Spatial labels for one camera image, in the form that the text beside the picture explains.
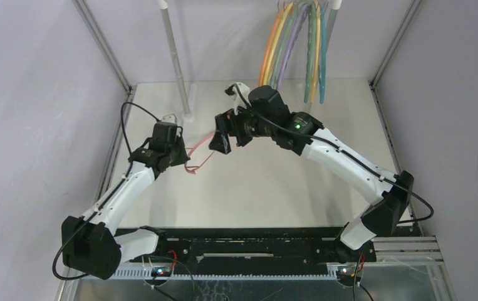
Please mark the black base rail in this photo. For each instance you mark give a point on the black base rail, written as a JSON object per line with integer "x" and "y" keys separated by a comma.
{"x": 270, "y": 253}

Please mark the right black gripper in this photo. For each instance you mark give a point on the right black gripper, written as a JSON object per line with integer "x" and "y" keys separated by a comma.
{"x": 226, "y": 129}

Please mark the blue wavy hanger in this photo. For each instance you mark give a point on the blue wavy hanger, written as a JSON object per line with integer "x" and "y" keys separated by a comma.
{"x": 324, "y": 46}

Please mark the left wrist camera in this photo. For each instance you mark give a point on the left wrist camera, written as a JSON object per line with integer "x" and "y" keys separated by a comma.
{"x": 170, "y": 118}

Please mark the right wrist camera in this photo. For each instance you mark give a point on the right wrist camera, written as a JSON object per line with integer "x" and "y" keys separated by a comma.
{"x": 239, "y": 92}

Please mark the circuit board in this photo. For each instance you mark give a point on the circuit board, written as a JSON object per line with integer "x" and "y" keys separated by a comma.
{"x": 346, "y": 273}
{"x": 161, "y": 272}

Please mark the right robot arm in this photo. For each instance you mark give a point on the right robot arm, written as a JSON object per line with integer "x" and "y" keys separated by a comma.
{"x": 386, "y": 193}

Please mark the purple wavy hanger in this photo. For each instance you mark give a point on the purple wavy hanger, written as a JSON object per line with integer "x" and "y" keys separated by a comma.
{"x": 298, "y": 23}

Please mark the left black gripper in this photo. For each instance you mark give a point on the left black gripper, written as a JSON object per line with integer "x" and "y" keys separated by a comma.
{"x": 183, "y": 157}

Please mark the pink plain hanger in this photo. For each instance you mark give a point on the pink plain hanger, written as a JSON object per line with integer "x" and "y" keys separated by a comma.
{"x": 192, "y": 169}

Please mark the left circuit board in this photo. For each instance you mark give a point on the left circuit board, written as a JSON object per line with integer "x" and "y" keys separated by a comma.
{"x": 161, "y": 272}

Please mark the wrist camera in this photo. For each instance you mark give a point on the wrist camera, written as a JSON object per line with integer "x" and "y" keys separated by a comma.
{"x": 239, "y": 92}
{"x": 170, "y": 118}

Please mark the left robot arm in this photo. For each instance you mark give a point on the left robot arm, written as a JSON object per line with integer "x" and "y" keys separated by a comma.
{"x": 90, "y": 243}

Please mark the green wavy hanger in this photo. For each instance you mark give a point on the green wavy hanger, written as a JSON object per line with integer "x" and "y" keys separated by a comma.
{"x": 311, "y": 54}

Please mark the right circuit board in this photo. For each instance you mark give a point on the right circuit board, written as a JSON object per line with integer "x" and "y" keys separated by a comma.
{"x": 346, "y": 273}

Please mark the orange plain hanger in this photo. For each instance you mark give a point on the orange plain hanger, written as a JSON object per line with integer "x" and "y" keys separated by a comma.
{"x": 267, "y": 50}

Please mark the yellow wavy hanger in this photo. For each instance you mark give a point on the yellow wavy hanger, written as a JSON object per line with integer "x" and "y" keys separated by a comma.
{"x": 316, "y": 71}

